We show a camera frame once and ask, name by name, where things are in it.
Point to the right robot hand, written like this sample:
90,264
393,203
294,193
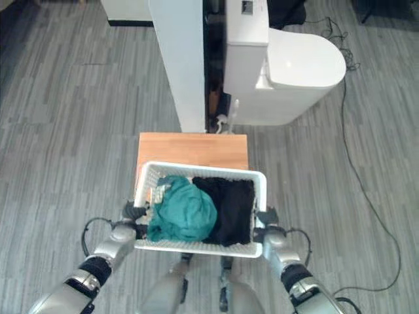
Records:
266,216

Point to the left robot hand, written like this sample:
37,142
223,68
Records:
131,213

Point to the black cloth garment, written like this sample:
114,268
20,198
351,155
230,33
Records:
229,209

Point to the teal cloth garment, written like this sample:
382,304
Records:
185,212

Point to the white plastic laundry basket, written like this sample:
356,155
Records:
199,209

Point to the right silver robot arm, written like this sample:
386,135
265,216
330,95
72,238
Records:
291,268

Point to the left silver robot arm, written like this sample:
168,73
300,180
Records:
88,268

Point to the wooden stool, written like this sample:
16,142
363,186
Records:
196,150

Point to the silver robot legs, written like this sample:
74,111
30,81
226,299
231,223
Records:
203,288

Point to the white toilet brush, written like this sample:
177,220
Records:
226,119

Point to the white toilet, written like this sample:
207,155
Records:
281,75

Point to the white partition panel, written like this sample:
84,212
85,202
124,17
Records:
181,62

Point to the white cabinet with black base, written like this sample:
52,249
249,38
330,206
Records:
127,11

